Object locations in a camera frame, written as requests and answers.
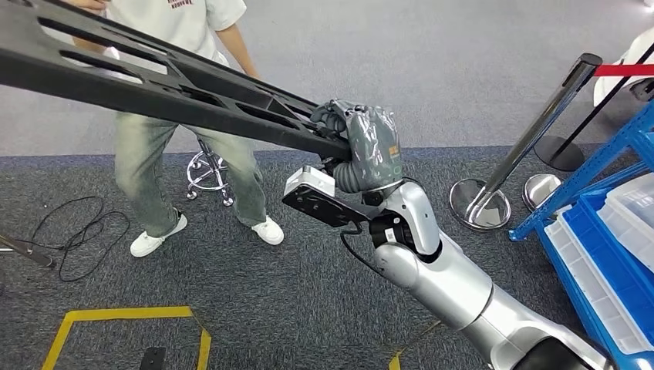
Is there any person's hand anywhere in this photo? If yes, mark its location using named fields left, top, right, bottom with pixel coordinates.
left=63, top=0, right=111, bottom=14

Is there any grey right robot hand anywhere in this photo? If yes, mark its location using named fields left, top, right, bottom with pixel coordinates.
left=310, top=98, right=405, bottom=194

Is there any long black plastic part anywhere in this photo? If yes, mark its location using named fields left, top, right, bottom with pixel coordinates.
left=0, top=0, right=353, bottom=162

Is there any blue metal shelf rack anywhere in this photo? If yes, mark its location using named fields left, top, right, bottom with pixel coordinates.
left=508, top=99, right=654, bottom=370

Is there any person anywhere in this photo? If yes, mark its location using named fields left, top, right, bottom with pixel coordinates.
left=63, top=0, right=285, bottom=259

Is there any chrome stanchion with chrome base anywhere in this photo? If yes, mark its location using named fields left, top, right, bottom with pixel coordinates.
left=449, top=52, right=604, bottom=232

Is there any chrome stool base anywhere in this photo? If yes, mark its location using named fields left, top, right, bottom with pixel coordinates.
left=184, top=136, right=236, bottom=208

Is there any chrome stanchion with dark head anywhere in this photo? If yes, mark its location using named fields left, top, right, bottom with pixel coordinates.
left=521, top=173, right=562, bottom=211

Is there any thin black pole stanchion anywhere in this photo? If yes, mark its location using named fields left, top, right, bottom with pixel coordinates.
left=534, top=43, right=654, bottom=172

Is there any dark metal bar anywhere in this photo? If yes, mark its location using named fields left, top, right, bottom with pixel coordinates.
left=0, top=234, right=56, bottom=269

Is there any blue plastic crate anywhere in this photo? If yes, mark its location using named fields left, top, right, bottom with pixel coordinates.
left=557, top=189, right=654, bottom=353

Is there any red barrier belt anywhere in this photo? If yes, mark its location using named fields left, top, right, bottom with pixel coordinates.
left=592, top=63, right=654, bottom=78

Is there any translucent white plastic bin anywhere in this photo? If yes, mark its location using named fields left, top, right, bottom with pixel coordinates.
left=596, top=173, right=654, bottom=274

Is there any yellow floor tape square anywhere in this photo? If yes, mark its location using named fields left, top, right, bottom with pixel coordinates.
left=40, top=305, right=213, bottom=370

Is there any small black flat plate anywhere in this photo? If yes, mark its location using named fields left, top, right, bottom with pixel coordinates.
left=139, top=347, right=167, bottom=370

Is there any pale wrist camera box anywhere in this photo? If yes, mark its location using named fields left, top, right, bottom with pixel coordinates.
left=283, top=164, right=337, bottom=199

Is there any thin black camera cable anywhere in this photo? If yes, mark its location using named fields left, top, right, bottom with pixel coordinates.
left=339, top=224, right=384, bottom=277

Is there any black floor cable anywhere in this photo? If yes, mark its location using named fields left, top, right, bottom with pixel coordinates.
left=15, top=196, right=131, bottom=283

